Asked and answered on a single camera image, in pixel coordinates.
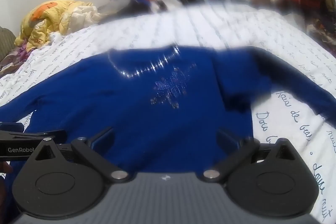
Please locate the blue sweater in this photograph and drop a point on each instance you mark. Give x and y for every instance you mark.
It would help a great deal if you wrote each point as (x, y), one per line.
(157, 121)

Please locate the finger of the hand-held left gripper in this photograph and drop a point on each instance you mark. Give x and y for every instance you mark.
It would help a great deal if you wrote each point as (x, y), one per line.
(50, 133)
(10, 127)

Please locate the dark grey bag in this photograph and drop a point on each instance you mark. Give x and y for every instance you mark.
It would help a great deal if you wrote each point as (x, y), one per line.
(120, 5)

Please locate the yellow quilt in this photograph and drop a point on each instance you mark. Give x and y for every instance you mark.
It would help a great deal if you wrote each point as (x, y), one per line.
(52, 19)

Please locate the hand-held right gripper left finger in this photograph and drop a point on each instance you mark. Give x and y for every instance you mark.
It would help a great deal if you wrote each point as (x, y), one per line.
(103, 139)

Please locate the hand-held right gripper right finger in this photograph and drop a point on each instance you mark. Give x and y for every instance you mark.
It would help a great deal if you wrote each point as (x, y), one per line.
(227, 139)

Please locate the purple patterned cloth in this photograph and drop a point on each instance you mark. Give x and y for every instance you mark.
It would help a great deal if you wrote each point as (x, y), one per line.
(15, 56)

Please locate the white script-printed bedspread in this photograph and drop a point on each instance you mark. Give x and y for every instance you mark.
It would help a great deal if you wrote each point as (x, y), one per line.
(210, 24)

